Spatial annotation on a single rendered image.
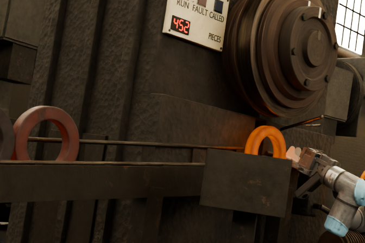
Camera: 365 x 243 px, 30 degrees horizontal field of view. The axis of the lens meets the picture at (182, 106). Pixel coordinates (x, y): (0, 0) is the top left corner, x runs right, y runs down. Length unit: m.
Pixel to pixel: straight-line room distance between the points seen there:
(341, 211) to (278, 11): 0.66
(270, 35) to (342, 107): 8.41
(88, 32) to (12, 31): 4.05
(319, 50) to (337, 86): 8.15
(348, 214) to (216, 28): 0.72
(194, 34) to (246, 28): 0.17
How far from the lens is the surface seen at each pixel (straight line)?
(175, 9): 2.10
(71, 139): 1.70
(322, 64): 2.35
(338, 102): 10.48
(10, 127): 1.60
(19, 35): 6.37
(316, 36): 2.28
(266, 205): 1.63
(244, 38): 2.18
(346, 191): 2.21
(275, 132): 2.29
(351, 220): 2.24
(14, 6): 6.34
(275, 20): 2.21
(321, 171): 2.30
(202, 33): 2.18
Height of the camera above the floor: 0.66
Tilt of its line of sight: 5 degrees up
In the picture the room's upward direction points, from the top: 8 degrees clockwise
